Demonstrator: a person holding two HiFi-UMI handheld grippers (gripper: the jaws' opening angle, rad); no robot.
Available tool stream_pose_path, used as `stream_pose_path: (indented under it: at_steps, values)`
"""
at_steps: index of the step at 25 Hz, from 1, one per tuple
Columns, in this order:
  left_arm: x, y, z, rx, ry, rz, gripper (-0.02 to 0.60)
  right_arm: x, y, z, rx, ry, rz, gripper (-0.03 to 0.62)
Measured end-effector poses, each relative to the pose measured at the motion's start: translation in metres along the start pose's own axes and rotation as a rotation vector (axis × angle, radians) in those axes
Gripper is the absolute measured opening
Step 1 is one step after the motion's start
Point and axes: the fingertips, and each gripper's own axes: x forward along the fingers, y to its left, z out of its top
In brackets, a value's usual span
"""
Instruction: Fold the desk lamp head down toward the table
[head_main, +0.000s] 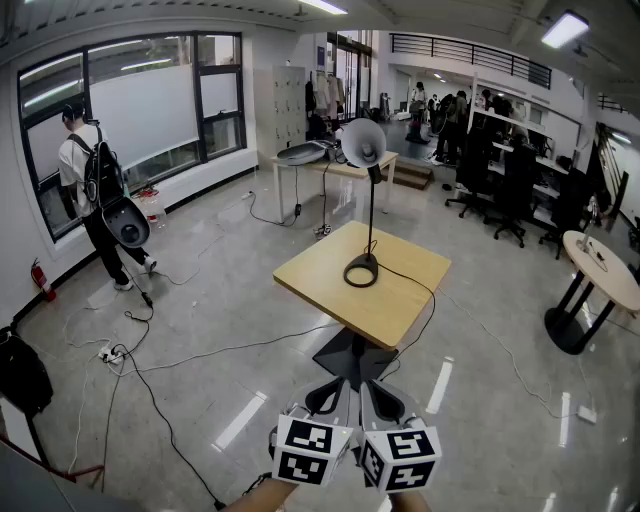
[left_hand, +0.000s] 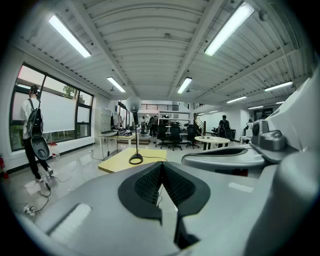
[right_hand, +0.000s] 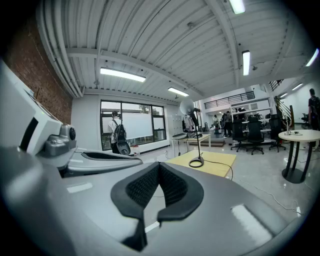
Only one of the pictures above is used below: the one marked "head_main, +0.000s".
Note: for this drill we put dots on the person's right forearm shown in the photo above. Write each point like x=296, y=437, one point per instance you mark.
x=407, y=504

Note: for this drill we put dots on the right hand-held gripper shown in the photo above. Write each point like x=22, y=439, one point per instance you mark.
x=405, y=445

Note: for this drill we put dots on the black office chair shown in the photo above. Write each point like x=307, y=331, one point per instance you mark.
x=472, y=165
x=517, y=175
x=570, y=200

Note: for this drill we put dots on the glass entrance door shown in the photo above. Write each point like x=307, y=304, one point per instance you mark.
x=350, y=75

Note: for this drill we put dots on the square wooden pedestal table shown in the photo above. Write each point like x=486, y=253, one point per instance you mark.
x=400, y=300

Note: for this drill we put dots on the black staircase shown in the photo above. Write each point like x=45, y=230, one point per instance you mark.
x=612, y=170

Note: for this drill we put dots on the red and white floor clutter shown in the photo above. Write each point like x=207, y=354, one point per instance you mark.
x=147, y=192

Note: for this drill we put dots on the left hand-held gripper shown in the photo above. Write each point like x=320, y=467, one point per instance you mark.
x=305, y=440

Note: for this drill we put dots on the black framed window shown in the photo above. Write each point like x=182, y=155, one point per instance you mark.
x=145, y=110

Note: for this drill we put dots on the grey locker cabinet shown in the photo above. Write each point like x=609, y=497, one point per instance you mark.
x=289, y=110

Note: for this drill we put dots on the person's left forearm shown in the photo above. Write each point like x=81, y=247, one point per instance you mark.
x=260, y=497

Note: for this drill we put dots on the black bag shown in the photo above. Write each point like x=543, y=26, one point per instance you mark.
x=22, y=375

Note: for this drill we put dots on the black balcony railing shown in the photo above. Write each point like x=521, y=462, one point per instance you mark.
x=470, y=52

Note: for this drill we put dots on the white shelving workstation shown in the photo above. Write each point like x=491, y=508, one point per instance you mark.
x=552, y=165

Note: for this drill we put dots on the red fire extinguisher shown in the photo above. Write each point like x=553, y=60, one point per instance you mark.
x=42, y=280

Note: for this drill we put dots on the ceiling light panel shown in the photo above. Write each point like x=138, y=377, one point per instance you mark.
x=565, y=30
x=322, y=5

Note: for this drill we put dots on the black desk lamp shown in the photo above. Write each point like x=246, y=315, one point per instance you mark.
x=362, y=142

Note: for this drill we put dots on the wooden step platform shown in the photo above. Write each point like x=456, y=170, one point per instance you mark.
x=414, y=175

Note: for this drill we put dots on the grey oval shell pod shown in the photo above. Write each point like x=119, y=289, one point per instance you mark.
x=300, y=154
x=125, y=220

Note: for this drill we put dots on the rectangular wooden table white legs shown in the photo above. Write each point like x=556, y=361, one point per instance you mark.
x=350, y=169

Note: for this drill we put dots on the black backpack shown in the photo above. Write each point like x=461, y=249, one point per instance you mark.
x=105, y=170

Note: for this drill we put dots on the round wooden table black legs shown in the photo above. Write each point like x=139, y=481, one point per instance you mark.
x=600, y=280

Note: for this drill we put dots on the blue wall sign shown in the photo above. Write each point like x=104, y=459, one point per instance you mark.
x=320, y=57

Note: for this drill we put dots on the small checker-patterned gadget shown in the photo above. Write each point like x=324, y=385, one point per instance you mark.
x=324, y=231

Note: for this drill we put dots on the white extension socket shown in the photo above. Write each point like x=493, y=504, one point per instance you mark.
x=107, y=356

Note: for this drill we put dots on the metal stand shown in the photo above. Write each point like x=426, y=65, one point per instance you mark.
x=586, y=242

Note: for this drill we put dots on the white power strip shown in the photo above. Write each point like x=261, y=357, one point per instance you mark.
x=587, y=414

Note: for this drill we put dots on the clothes rack with coats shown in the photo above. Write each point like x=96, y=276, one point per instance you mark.
x=325, y=95

